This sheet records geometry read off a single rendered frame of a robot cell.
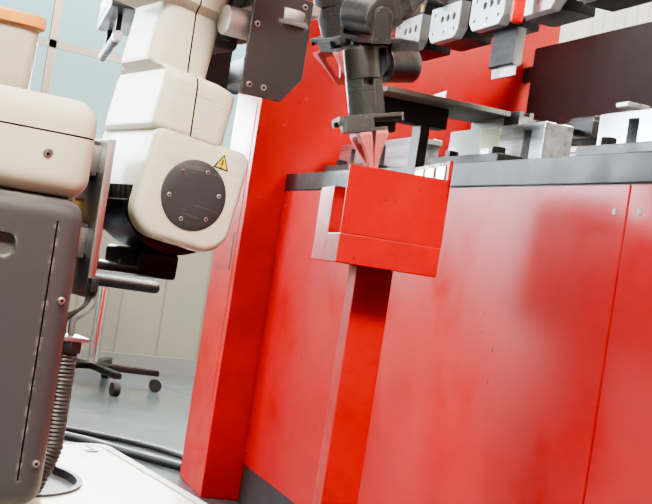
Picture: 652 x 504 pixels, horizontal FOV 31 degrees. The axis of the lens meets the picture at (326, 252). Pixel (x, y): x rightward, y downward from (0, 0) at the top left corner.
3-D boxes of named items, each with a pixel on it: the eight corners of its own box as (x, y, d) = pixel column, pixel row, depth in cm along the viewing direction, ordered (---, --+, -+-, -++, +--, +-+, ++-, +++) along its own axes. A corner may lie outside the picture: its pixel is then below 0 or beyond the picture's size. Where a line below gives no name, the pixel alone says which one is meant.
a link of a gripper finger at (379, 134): (393, 177, 178) (388, 116, 178) (347, 181, 177) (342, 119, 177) (382, 180, 185) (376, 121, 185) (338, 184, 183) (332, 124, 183)
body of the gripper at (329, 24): (339, 40, 228) (331, 2, 226) (366, 39, 219) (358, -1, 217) (311, 48, 225) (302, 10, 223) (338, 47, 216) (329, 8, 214)
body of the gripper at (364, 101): (405, 123, 179) (401, 75, 179) (340, 128, 177) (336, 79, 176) (394, 127, 185) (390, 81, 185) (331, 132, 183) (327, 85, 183)
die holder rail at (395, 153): (335, 180, 309) (340, 145, 309) (356, 184, 311) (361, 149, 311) (412, 177, 262) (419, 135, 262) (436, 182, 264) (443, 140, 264)
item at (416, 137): (357, 206, 228) (374, 97, 228) (424, 217, 233) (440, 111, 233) (365, 206, 224) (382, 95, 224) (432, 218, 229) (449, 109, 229)
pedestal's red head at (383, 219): (310, 258, 195) (327, 152, 195) (402, 272, 198) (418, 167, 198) (335, 262, 175) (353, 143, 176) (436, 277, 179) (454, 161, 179)
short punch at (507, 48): (486, 78, 239) (493, 32, 239) (495, 80, 240) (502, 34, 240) (510, 73, 230) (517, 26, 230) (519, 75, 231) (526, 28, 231)
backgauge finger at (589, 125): (496, 128, 241) (500, 104, 241) (603, 150, 250) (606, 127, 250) (525, 124, 230) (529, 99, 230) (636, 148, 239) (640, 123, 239)
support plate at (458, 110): (351, 98, 234) (352, 93, 234) (468, 122, 243) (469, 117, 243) (386, 90, 217) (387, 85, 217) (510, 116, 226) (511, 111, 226)
